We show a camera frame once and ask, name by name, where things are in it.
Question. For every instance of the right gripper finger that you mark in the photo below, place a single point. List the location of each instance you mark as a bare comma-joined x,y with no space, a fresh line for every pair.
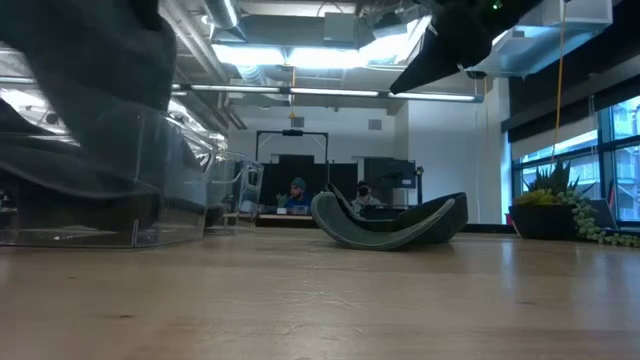
440,60

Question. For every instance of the grey laptop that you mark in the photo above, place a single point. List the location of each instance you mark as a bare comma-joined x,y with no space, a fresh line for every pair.
604,214

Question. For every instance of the long tube ceiling light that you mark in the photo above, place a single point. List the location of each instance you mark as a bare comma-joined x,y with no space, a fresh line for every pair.
330,92

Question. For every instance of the large window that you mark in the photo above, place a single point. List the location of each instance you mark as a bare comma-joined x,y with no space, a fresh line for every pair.
625,165

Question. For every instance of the potted succulent plant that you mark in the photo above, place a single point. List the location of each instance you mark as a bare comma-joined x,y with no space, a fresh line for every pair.
542,222

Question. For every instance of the black monitor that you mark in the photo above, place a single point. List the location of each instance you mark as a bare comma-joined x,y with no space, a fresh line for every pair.
390,173

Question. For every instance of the black partition panel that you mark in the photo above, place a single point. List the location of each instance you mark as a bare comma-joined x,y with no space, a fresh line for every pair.
320,175

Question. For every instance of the silver ceiling duct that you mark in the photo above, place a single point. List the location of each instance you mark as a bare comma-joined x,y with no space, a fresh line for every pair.
222,11

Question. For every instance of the grey denim cap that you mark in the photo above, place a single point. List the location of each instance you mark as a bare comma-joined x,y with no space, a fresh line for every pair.
90,50
50,170

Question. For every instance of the clear plastic bin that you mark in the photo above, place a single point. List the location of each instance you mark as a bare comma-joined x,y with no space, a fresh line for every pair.
252,167
175,222

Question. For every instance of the black camera gantry frame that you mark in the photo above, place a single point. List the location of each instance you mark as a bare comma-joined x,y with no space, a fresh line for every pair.
292,132

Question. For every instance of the person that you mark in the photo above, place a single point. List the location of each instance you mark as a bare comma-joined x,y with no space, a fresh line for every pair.
363,201
298,194

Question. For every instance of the black aluminium table frame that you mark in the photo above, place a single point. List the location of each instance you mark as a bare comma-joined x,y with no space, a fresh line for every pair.
487,228

